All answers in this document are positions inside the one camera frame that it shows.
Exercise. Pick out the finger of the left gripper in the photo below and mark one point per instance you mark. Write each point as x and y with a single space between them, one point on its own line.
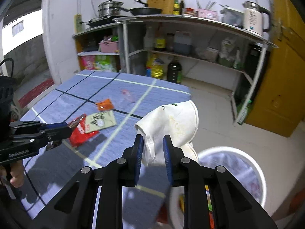
55 126
56 136

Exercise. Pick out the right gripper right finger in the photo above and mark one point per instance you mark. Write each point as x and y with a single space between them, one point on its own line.
173 156

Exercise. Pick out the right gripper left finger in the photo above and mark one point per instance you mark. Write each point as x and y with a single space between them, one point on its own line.
133 156

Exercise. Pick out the white paper cup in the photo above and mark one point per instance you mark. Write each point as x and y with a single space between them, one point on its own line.
179 120

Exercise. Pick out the orange sauce packet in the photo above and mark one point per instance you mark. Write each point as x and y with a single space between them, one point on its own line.
105 105

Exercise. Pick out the white trash bin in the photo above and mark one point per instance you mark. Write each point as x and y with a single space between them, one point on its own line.
214 198

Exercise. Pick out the person's left hand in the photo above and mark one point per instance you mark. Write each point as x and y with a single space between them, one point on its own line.
16 176

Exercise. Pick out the red snack wrapper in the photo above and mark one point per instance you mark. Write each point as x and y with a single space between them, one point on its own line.
79 136

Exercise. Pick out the pale green snack packet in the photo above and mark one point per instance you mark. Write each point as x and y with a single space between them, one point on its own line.
99 121

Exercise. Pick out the blue checked tablecloth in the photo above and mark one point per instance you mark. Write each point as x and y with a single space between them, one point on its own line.
114 103

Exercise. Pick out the clear pink plastic wrapper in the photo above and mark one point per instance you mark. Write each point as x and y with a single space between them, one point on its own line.
126 100

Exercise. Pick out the clear plastic bin liner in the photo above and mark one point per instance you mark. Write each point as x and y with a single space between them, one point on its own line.
243 167

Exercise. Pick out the pink snack bag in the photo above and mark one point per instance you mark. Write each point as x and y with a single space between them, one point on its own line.
88 62

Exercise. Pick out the green plastic bottle on floor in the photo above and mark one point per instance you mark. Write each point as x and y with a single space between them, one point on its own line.
244 112

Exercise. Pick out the green milk carton box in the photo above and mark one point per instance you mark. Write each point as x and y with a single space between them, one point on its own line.
105 63

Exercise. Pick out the yellow cooking oil jug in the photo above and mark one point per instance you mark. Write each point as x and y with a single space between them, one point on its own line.
154 66

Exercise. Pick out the dark soy sauce jug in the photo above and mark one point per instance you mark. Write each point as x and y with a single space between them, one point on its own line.
174 71

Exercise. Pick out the pink plastic basket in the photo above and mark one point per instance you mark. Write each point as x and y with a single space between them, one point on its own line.
106 46

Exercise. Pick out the grey metal shelf rack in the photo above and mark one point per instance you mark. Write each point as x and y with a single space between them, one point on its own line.
208 50

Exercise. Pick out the grey blue plastic canister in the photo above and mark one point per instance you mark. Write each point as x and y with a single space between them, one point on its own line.
182 42

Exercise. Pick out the yellow wooden door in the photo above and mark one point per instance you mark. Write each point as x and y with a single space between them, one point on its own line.
279 103

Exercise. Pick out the clear white plastic bottle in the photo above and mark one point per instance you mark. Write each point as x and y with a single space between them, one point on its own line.
149 38

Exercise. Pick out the brown sauce bottle yellow label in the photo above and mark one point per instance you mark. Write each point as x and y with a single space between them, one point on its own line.
160 40

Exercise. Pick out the black induction cooktop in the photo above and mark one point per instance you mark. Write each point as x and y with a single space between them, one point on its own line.
102 21

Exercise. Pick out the stainless steel steamer pot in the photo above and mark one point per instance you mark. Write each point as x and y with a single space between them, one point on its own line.
109 8

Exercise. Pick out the black frying pan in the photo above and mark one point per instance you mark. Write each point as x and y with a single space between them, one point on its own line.
145 10

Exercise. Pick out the green glass bottle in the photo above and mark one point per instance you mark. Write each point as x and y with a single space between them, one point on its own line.
176 8

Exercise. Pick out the pink chopstick holder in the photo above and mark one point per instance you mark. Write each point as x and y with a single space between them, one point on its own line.
207 12

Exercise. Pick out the dark glass bottle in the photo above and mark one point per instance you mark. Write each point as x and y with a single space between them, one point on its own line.
182 7

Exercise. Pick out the white electric kettle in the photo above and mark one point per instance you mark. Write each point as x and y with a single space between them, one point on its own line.
253 18

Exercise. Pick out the power strip on wall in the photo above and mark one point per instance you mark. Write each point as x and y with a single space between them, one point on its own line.
78 23

